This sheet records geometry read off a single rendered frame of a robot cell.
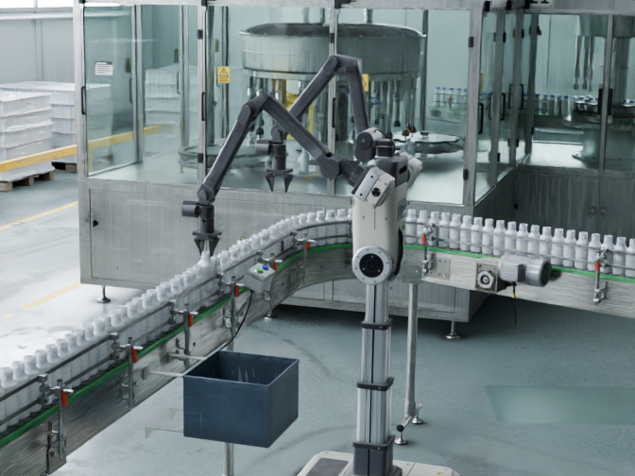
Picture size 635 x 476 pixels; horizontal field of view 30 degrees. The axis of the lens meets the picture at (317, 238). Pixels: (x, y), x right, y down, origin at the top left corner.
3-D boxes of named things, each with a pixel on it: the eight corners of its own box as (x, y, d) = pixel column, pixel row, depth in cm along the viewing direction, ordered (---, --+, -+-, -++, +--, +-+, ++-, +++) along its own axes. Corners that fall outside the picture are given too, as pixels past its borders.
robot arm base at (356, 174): (376, 165, 443) (360, 192, 446) (358, 154, 444) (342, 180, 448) (369, 169, 434) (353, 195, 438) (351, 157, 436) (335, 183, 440)
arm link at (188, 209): (206, 191, 457) (215, 187, 465) (179, 188, 460) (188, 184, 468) (206, 221, 459) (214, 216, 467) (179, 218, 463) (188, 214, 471)
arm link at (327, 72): (340, 63, 476) (348, 62, 487) (330, 54, 477) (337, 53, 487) (276, 143, 490) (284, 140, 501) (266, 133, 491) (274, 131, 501)
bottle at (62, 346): (59, 386, 371) (57, 336, 367) (76, 389, 369) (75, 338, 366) (49, 393, 365) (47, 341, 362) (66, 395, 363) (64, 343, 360)
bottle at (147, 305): (152, 342, 419) (151, 297, 415) (136, 341, 420) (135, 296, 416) (158, 337, 424) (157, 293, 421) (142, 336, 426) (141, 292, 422)
